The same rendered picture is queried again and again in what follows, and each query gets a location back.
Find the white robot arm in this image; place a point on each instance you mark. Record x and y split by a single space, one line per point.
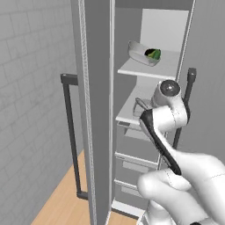
187 181

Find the grey freezer door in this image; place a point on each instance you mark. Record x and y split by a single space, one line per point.
98 88

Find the green broccoli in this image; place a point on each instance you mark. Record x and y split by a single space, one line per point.
157 54

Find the grey freezer drawer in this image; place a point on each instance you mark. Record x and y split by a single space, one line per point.
132 143
129 172
124 194

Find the yellow-green avocado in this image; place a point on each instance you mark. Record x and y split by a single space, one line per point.
150 54

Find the white freezer rack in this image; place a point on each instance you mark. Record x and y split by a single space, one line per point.
158 68
132 108

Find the grey freezer cabinet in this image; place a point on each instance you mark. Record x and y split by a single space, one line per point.
126 38

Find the grey fridge door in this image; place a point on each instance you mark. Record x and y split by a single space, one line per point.
208 73

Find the clear meat container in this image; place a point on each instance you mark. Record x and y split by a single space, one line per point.
140 107

